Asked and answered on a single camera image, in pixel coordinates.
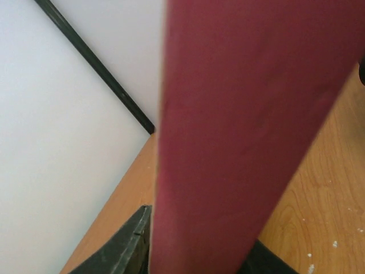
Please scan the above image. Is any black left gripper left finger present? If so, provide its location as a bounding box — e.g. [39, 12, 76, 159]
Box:
[70, 205, 152, 274]

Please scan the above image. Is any pink picture frame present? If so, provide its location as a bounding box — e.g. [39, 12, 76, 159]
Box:
[149, 1, 364, 273]

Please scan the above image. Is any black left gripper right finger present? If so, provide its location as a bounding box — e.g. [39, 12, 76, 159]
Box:
[241, 240, 297, 274]

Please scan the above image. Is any black enclosure post left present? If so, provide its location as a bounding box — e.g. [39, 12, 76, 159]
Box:
[35, 0, 155, 135]

